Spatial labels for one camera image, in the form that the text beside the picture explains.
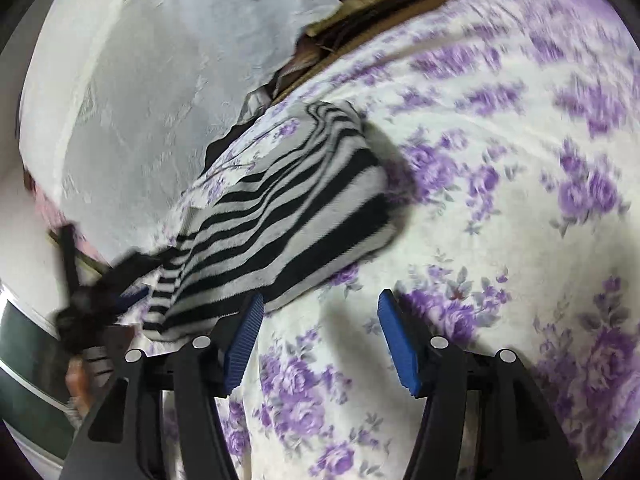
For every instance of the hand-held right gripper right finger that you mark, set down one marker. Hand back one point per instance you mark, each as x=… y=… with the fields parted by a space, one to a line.
x=400 y=345

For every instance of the purple floral bed sheet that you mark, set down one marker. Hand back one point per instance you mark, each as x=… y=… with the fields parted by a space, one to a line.
x=500 y=160

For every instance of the person's left hand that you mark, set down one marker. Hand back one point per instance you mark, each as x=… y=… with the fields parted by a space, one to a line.
x=80 y=385

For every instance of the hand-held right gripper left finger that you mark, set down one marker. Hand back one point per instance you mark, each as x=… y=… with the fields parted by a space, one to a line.
x=245 y=340

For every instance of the black grey striped sweater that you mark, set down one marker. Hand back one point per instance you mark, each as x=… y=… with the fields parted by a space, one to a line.
x=300 y=200

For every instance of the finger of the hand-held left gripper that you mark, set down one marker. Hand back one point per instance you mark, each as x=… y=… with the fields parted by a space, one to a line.
x=132 y=280

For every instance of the dark green framed picture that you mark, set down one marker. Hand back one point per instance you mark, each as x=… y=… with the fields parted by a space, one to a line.
x=30 y=360

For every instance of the white lace cloth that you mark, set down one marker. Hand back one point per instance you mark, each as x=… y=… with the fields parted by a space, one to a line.
x=150 y=85

